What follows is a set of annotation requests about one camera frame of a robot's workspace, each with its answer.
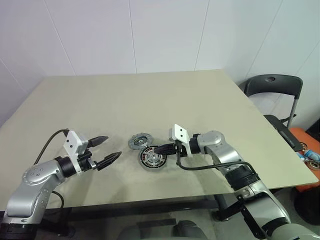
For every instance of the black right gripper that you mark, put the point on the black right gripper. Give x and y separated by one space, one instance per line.
182 150

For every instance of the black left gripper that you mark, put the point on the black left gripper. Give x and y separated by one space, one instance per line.
86 162

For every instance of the black-rimmed silver spoked rotor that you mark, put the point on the black-rimmed silver spoked rotor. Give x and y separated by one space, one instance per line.
152 158

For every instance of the grey motor stator housing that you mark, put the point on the grey motor stator housing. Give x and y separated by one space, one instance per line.
151 169

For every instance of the small grey gear disc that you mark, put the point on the small grey gear disc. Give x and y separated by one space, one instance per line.
135 141

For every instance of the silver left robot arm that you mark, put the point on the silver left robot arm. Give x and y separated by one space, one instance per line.
32 180

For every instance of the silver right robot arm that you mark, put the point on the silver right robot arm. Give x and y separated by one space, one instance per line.
217 140

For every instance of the black flat bar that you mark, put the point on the black flat bar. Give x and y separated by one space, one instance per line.
155 223

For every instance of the dark grey rounded shape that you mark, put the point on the dark grey rounded shape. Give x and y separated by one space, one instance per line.
190 230

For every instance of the black folding chair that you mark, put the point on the black folding chair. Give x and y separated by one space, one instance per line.
275 83

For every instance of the blue and white small item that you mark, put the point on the blue and white small item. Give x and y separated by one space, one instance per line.
311 153

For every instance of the orange box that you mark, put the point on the orange box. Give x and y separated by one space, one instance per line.
312 136

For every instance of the round metal bearing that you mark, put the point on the round metal bearing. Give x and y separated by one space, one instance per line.
315 165

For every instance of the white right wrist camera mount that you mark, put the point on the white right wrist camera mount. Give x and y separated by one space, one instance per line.
180 132

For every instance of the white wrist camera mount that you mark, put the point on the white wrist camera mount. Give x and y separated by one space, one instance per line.
72 142
180 132

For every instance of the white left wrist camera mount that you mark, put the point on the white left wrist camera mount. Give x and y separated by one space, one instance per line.
72 142

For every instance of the black table frame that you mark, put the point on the black table frame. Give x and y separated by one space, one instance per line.
125 208

